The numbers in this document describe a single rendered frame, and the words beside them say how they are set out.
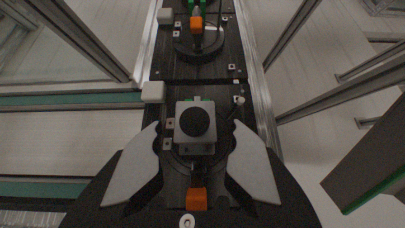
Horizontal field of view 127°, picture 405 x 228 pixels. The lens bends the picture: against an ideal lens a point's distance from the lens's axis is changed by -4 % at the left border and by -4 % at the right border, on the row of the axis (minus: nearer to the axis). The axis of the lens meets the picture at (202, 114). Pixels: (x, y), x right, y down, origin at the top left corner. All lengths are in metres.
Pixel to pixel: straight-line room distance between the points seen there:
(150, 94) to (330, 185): 0.35
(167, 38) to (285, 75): 0.41
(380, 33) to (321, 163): 0.75
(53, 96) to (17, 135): 0.15
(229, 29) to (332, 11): 0.66
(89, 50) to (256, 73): 0.35
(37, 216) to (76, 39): 0.32
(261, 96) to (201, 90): 0.14
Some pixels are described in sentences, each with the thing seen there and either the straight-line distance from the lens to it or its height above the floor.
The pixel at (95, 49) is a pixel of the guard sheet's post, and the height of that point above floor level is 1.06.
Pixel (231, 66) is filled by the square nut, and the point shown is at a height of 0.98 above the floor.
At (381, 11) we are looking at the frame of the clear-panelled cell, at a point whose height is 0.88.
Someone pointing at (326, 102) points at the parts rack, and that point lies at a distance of 0.24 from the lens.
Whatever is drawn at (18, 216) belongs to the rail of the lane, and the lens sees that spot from 0.44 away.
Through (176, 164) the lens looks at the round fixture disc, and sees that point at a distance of 0.21.
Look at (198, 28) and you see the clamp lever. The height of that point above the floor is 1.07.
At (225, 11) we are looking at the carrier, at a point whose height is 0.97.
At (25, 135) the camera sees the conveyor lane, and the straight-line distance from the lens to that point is 0.56.
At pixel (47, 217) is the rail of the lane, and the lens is 0.39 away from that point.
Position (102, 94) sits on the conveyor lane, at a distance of 0.38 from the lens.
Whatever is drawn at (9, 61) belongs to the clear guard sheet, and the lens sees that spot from 0.46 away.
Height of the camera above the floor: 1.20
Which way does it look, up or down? 72 degrees down
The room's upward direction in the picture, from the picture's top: 1 degrees counter-clockwise
